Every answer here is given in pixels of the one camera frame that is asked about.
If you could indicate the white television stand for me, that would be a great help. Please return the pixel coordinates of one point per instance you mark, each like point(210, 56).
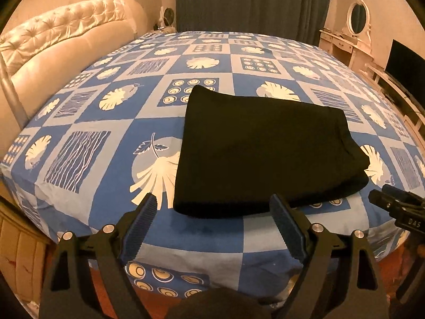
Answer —
point(388, 84)

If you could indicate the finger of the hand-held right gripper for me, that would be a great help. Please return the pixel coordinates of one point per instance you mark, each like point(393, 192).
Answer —
point(381, 201)
point(403, 194)

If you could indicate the oval white-framed mirror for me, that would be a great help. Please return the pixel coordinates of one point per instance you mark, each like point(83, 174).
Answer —
point(358, 16)

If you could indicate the black television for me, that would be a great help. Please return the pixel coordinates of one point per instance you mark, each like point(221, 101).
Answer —
point(405, 66)

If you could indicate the grey metal pole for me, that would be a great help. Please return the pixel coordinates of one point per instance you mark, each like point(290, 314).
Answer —
point(11, 96)

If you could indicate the black pants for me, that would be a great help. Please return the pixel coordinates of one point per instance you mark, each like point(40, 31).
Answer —
point(265, 146)

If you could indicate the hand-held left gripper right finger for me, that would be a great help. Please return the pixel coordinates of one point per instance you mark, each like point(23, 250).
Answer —
point(288, 229)

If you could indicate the white dressing table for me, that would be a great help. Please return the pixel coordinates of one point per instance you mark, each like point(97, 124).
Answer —
point(342, 45)

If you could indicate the dark green curtain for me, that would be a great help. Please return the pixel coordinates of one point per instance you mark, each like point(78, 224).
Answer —
point(249, 3)

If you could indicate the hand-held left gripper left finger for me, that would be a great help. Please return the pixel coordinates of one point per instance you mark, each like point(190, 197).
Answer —
point(142, 227)

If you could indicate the cream tufted headboard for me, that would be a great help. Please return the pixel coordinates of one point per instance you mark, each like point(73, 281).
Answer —
point(66, 40)

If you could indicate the blue leaf-print bed sheet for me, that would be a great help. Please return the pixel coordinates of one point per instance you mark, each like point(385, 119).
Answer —
point(109, 133)

